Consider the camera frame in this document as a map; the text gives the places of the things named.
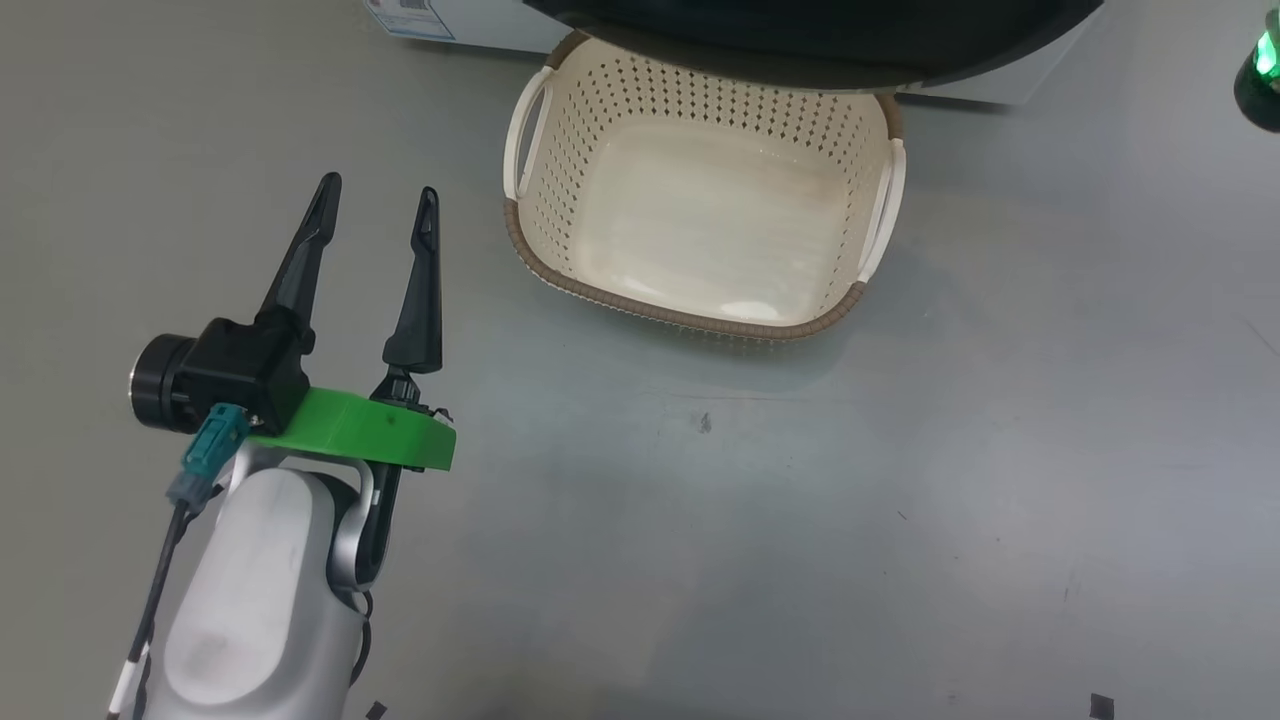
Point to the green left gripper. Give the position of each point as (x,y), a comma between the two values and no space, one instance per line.
(370,430)

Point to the black glass washing machine door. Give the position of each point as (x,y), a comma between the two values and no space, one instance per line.
(800,40)

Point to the white washing machine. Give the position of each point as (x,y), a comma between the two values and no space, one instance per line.
(510,25)

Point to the cream perforated laundry basket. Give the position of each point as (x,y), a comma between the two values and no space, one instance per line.
(700,210)

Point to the blue white energy label sticker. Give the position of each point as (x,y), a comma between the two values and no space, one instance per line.
(410,18)

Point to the dark device with green light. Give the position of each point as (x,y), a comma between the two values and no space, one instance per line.
(1258,95)

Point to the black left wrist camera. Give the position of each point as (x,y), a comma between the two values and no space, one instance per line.
(240,365)

